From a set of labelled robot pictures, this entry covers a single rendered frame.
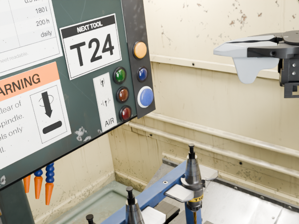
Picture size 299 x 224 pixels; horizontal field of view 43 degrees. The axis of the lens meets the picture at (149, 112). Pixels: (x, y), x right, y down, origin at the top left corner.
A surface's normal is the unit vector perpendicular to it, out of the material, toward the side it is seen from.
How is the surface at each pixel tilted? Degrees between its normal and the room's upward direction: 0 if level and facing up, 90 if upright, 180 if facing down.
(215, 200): 24
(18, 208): 90
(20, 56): 90
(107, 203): 0
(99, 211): 0
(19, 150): 90
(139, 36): 90
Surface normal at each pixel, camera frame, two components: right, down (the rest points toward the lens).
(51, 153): 0.74, 0.19
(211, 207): -0.37, -0.68
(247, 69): -0.25, 0.41
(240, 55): -0.57, 0.39
